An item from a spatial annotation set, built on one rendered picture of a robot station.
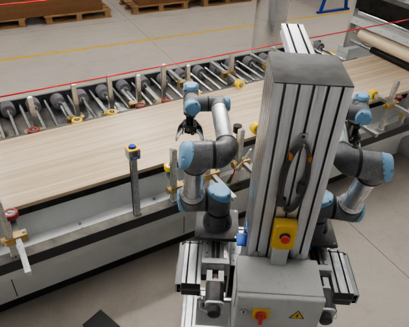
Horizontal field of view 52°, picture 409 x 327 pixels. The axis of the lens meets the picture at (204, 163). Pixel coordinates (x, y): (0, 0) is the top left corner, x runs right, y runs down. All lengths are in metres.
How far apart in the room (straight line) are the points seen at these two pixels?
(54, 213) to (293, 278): 1.60
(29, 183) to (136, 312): 1.14
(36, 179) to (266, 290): 1.67
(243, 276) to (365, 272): 1.98
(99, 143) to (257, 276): 1.71
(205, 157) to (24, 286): 1.88
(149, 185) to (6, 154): 0.97
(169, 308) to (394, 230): 2.08
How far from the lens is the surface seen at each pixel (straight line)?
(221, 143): 1.69
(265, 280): 1.75
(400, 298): 3.56
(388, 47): 4.80
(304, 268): 1.83
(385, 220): 4.13
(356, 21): 5.05
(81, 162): 2.90
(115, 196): 2.86
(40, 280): 3.18
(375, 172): 1.79
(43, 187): 2.75
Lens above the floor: 2.59
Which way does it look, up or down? 37 degrees down
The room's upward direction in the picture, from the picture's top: 3 degrees clockwise
